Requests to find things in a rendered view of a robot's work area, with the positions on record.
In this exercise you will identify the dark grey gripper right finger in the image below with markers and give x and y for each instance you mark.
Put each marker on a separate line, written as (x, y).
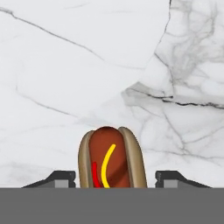
(167, 176)

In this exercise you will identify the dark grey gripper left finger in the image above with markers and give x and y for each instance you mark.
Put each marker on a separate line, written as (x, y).
(62, 176)

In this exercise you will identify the hot dog in bun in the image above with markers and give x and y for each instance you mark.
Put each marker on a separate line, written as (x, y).
(112, 163)

